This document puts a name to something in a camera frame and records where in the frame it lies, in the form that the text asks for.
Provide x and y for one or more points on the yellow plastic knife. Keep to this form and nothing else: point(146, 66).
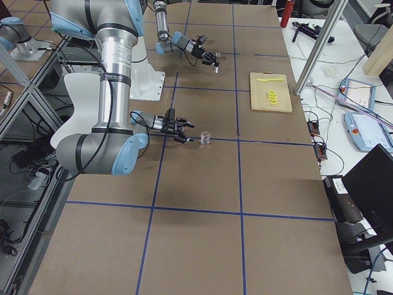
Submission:
point(270, 79)

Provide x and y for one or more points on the steel double jigger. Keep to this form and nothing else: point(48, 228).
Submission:
point(217, 57)

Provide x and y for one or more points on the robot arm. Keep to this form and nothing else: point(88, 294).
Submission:
point(112, 147)
point(178, 42)

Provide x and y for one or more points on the near teach pendant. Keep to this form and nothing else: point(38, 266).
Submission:
point(366, 132)

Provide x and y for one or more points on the far teach pendant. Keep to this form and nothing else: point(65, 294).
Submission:
point(356, 93)

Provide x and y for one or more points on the wooden cutting board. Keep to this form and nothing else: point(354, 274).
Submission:
point(259, 93)

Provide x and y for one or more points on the red bottle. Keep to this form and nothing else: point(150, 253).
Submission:
point(287, 13)

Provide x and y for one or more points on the crumpled white tissue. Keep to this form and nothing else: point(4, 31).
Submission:
point(329, 71)

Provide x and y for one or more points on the black tool with handle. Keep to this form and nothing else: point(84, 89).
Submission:
point(311, 31)

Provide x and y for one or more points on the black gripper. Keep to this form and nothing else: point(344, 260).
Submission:
point(171, 126)
point(200, 53)

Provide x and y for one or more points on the lemon slices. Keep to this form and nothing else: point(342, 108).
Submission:
point(272, 97)

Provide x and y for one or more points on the black monitor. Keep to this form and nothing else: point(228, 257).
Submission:
point(369, 184)

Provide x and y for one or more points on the clear glass cup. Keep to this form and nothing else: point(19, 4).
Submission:
point(205, 138)

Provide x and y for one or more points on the teach pendant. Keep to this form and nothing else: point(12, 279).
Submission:
point(356, 93)
point(366, 132)

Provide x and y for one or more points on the wooden plank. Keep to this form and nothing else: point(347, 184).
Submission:
point(378, 34)

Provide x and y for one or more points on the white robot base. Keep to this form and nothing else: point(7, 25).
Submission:
point(146, 83)

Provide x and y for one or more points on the aluminium frame post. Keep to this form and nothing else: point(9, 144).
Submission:
point(334, 14)

